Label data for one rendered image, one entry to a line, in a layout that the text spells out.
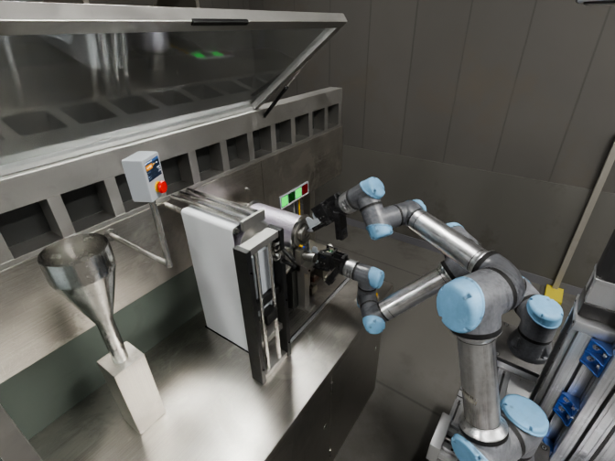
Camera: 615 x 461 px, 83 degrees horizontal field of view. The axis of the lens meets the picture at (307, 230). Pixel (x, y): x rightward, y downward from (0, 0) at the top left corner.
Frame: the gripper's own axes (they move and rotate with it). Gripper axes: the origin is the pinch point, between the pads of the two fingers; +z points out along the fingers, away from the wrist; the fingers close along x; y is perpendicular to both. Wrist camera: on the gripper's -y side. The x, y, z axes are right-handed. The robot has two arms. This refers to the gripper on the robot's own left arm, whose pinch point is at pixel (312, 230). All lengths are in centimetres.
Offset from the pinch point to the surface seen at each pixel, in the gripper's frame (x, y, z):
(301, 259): 6.3, -7.5, 7.5
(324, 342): 16.7, -38.8, 11.2
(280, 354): 33.0, -30.4, 15.1
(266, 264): 33.0, 0.7, -7.8
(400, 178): -213, -19, 70
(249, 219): 31.1, 15.0, -10.5
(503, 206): -210, -82, 2
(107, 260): 69, 24, -8
